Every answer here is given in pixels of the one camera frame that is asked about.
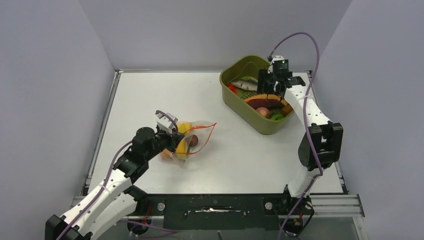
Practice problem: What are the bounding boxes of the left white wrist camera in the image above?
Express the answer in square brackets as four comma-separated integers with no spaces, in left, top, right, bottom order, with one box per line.
[155,110,178,134]

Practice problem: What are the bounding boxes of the clear zip bag orange zipper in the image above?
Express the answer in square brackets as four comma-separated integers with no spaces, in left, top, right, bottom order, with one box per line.
[159,120,217,166]

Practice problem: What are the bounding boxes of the dark purple plum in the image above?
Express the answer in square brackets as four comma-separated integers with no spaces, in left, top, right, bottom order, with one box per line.
[189,134,199,147]

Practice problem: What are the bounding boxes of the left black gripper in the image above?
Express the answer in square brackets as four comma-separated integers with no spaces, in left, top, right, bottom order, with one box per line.
[145,126,185,161]

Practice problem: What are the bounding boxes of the red chili pepper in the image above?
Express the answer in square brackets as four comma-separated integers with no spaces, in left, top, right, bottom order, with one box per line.
[227,84,238,95]

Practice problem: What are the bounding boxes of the brown kiwi fruit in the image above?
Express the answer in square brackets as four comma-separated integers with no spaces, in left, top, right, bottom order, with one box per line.
[281,104,293,117]

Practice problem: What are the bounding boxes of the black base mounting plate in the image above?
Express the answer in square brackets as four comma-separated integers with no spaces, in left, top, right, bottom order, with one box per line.
[130,190,315,234]

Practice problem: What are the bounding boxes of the yellow bell pepper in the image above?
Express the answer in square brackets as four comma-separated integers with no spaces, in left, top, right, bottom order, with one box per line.
[177,122,193,134]

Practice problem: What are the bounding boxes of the peach fruit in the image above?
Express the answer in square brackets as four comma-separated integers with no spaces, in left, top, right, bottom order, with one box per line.
[160,149,174,160]

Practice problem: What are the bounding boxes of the grey fish toy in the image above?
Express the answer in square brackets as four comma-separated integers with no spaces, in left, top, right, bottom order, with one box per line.
[231,79,258,92]

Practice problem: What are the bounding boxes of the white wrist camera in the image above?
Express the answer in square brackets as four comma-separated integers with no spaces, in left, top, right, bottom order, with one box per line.
[155,110,178,134]
[267,55,285,74]

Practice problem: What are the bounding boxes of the papaya slice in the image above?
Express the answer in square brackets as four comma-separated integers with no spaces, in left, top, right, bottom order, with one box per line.
[244,94,288,110]

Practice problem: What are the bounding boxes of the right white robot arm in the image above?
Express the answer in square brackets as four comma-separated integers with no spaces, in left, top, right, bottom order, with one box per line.
[257,56,344,214]

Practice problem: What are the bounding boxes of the olive green plastic bin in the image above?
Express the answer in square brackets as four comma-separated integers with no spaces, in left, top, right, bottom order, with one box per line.
[219,55,295,135]

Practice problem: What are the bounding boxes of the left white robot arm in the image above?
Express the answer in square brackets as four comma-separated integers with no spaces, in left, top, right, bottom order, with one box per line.
[44,127,185,240]

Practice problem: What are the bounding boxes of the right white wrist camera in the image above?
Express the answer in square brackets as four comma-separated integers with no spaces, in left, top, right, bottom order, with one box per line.
[267,55,285,74]

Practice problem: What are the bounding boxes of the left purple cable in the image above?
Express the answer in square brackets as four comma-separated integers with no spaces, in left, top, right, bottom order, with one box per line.
[55,110,179,240]

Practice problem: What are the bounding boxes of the green toy food piece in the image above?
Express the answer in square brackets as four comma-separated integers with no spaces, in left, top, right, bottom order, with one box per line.
[270,113,285,121]

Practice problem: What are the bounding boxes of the yellow banana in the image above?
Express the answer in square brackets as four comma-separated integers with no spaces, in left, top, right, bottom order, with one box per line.
[175,139,189,161]

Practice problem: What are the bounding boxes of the small pink peach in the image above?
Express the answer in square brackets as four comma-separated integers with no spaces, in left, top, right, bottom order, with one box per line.
[256,107,270,118]

